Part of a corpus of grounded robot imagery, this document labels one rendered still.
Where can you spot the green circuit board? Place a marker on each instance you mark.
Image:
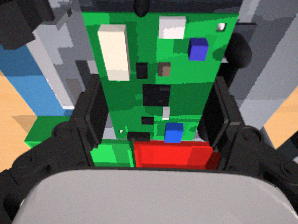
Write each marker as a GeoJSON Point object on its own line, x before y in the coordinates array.
{"type": "Point", "coordinates": [164, 66]}

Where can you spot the green open bin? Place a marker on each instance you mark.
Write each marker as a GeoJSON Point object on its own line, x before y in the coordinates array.
{"type": "Point", "coordinates": [111, 152]}

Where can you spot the red open bin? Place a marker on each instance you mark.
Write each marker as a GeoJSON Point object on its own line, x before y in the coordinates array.
{"type": "Point", "coordinates": [186, 154]}

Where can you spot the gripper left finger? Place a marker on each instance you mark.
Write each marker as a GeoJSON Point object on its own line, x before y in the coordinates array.
{"type": "Point", "coordinates": [67, 145]}

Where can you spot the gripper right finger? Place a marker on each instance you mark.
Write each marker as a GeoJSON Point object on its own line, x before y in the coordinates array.
{"type": "Point", "coordinates": [248, 153]}

